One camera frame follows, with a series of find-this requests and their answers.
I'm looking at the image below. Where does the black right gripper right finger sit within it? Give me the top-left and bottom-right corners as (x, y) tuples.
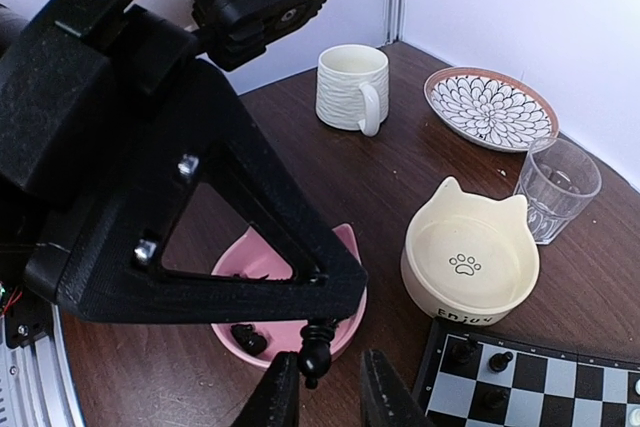
(360, 349), (433, 427)

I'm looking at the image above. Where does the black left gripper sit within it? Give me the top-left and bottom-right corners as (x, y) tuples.
(0, 0), (251, 323)

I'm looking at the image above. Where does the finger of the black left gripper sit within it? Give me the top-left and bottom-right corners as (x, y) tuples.
(199, 61), (367, 287)
(55, 267), (367, 324)

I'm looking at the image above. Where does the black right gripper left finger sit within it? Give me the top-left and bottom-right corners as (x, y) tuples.
(232, 352), (299, 427)

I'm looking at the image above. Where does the black chess piece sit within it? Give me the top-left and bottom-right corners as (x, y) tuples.
(297, 319), (338, 390)
(450, 338), (478, 365)
(231, 324), (268, 357)

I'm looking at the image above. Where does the black pawn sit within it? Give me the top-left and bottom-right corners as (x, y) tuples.
(483, 389), (509, 410)
(488, 351), (514, 373)

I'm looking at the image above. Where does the black chess piece in bowl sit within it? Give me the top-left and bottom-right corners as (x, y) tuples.
(231, 324), (268, 357)

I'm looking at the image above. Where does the black white chessboard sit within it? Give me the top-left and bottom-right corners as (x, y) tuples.
(413, 318), (639, 426)

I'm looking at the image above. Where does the pink cat-shaped bowl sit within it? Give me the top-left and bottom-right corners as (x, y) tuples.
(212, 227), (367, 371)

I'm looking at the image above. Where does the white mug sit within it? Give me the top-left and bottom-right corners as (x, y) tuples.
(315, 44), (389, 137)

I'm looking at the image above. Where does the cream cat-shaped bowl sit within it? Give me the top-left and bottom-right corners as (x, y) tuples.
(401, 176), (540, 327)

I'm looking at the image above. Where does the patterned ceramic plate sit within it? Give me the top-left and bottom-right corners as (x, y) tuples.
(424, 67), (559, 153)

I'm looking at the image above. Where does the clear drinking glass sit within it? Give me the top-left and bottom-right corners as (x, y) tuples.
(514, 137), (602, 245)

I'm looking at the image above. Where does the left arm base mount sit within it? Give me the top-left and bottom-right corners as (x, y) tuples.
(1, 283), (53, 349)

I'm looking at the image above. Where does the aluminium front rail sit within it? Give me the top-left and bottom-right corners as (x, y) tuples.
(1, 306), (85, 427)

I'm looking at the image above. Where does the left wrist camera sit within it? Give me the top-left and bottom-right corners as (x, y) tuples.
(192, 0), (327, 72)

